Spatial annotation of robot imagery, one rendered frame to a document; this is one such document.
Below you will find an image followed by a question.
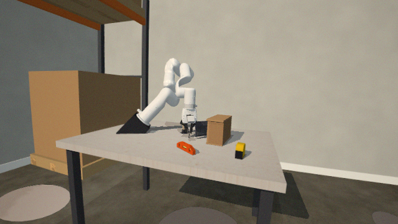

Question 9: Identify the orange torpedo level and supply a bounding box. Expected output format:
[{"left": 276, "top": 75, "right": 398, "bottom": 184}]
[{"left": 177, "top": 141, "right": 195, "bottom": 155}]

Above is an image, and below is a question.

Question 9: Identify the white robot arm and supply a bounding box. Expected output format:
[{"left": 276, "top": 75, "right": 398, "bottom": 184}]
[{"left": 136, "top": 58, "right": 197, "bottom": 126}]

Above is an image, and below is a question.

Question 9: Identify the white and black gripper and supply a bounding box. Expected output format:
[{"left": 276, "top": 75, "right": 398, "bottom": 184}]
[{"left": 180, "top": 108, "right": 197, "bottom": 134}]

